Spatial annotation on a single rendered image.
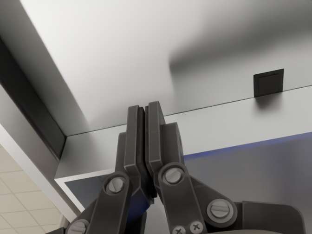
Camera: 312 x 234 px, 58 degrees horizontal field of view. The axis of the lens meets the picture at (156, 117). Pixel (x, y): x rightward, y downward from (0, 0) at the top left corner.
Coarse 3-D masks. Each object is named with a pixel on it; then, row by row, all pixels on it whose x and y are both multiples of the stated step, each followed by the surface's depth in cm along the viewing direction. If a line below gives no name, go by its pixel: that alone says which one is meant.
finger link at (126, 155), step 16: (128, 112) 14; (144, 112) 15; (128, 128) 13; (144, 128) 14; (128, 144) 12; (144, 144) 13; (128, 160) 12; (144, 160) 12; (144, 176) 12; (144, 192) 12; (144, 208) 12; (80, 224) 11; (128, 224) 12
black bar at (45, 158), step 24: (0, 48) 14; (0, 72) 14; (0, 96) 14; (24, 96) 15; (0, 120) 15; (24, 120) 15; (48, 120) 17; (24, 144) 17; (48, 144) 17; (48, 168) 18
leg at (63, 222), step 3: (60, 216) 67; (63, 216) 66; (60, 219) 66; (63, 219) 66; (66, 219) 65; (60, 222) 65; (63, 222) 65; (66, 222) 65; (69, 222) 65; (60, 225) 65; (63, 225) 64; (66, 225) 64; (57, 228) 65
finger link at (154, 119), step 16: (160, 112) 14; (160, 128) 13; (176, 128) 13; (160, 144) 12; (176, 144) 13; (160, 160) 11; (176, 160) 12; (192, 176) 11; (160, 192) 12; (208, 192) 11; (208, 208) 10; (224, 208) 10; (208, 224) 10; (224, 224) 10
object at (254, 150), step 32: (288, 96) 16; (192, 128) 17; (224, 128) 16; (256, 128) 15; (288, 128) 15; (64, 160) 17; (96, 160) 17; (192, 160) 21; (224, 160) 21; (256, 160) 21; (288, 160) 21; (96, 192) 21; (224, 192) 23; (256, 192) 23; (288, 192) 23; (160, 224) 26
